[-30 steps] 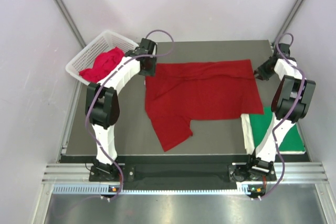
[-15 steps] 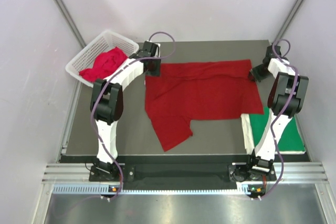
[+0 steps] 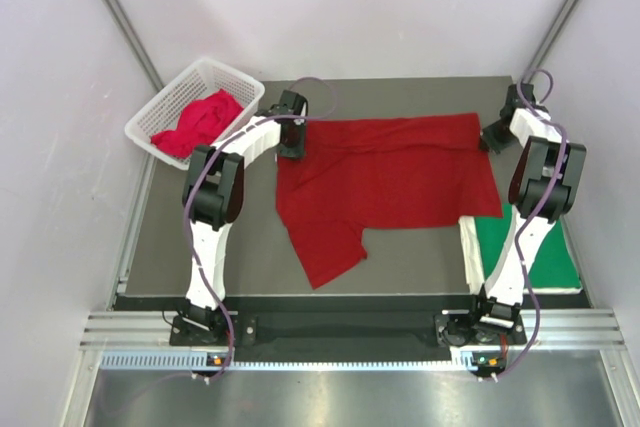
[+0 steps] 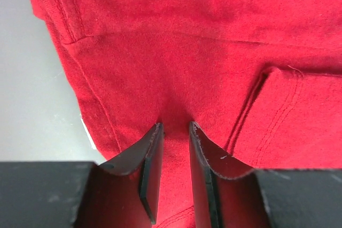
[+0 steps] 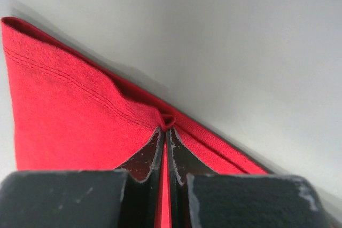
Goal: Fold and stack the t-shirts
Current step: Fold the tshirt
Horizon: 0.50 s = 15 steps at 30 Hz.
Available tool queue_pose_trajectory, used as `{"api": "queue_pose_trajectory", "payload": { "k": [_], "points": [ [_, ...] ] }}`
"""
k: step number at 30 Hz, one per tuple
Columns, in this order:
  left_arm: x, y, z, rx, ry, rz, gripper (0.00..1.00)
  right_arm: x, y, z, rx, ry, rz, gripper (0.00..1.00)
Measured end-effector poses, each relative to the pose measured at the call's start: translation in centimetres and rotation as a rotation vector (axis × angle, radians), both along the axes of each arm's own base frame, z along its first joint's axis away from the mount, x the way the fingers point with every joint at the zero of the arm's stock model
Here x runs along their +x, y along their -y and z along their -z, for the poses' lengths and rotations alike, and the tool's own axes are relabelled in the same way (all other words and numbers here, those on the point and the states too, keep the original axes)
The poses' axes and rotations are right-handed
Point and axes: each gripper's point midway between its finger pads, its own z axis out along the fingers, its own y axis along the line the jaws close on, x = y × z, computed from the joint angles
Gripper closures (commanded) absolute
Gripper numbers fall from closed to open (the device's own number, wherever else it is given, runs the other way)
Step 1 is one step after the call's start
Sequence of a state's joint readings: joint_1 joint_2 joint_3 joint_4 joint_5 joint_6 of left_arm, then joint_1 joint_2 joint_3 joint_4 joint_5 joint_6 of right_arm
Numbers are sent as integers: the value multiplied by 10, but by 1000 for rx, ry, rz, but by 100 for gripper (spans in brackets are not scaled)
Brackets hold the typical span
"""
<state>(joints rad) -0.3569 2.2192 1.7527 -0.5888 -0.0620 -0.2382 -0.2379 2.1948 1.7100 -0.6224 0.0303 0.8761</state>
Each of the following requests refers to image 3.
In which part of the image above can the folded green t shirt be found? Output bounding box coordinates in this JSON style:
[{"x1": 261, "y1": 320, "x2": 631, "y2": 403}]
[{"x1": 472, "y1": 202, "x2": 582, "y2": 293}]

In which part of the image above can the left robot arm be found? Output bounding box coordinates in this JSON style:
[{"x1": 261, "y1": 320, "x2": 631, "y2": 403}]
[{"x1": 170, "y1": 90, "x2": 308, "y2": 346}]

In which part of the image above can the dark red t shirt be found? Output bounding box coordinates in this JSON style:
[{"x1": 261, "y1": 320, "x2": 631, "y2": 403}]
[{"x1": 276, "y1": 113, "x2": 503, "y2": 289}]

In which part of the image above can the grey slotted cable duct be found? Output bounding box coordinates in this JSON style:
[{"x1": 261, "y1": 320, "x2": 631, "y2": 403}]
[{"x1": 100, "y1": 351, "x2": 477, "y2": 372}]

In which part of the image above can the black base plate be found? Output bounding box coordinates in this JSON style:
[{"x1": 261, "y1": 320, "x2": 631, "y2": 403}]
[{"x1": 114, "y1": 294, "x2": 527, "y2": 363}]

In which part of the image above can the pink red t shirt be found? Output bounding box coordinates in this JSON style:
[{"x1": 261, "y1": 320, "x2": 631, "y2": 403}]
[{"x1": 151, "y1": 89, "x2": 243, "y2": 159}]

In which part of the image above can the folded white t shirt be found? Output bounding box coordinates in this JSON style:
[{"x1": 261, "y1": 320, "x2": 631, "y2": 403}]
[{"x1": 458, "y1": 214, "x2": 584, "y2": 297}]

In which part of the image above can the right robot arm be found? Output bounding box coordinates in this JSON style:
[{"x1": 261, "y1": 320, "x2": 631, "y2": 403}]
[{"x1": 466, "y1": 81, "x2": 587, "y2": 343}]

